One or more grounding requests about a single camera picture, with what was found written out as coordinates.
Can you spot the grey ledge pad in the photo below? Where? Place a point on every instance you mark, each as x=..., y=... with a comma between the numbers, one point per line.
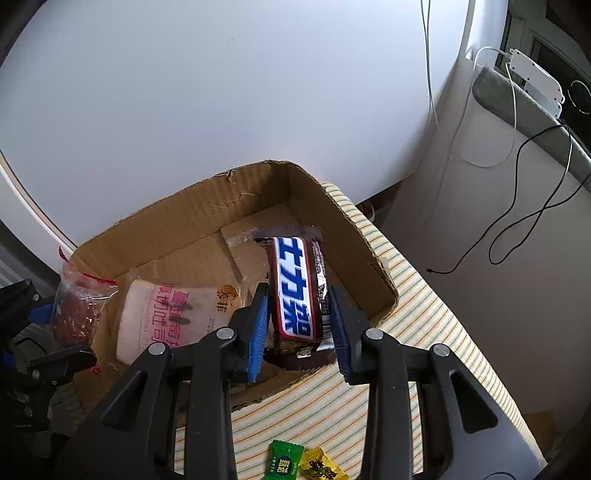
x=498, y=90

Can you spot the brown chocolate bar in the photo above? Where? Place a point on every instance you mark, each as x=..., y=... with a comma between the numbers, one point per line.
x=295, y=286

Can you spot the green wrapped candy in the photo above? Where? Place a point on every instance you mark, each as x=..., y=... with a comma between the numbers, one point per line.
x=282, y=459

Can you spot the clear bag of red snacks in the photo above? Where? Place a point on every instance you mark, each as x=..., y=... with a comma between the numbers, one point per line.
x=74, y=314

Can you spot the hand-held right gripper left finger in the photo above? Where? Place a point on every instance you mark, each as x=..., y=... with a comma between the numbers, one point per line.
x=258, y=332

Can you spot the cardboard box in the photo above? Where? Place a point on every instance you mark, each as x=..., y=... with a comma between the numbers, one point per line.
x=184, y=221

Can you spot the yellow wrapped candy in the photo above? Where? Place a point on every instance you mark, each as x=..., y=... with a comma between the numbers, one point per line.
x=323, y=468

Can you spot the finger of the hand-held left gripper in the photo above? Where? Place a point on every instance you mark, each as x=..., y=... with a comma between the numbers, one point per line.
x=40, y=313
x=60, y=359

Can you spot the white pink bread packet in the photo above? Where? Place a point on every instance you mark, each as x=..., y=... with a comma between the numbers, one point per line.
x=157, y=314

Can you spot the white power strip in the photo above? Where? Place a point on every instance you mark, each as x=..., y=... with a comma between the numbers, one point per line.
x=535, y=78

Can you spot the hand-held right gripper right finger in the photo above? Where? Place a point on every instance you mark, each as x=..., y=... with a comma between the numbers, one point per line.
x=339, y=332

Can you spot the striped blanket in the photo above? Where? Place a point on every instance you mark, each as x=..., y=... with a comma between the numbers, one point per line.
x=415, y=323

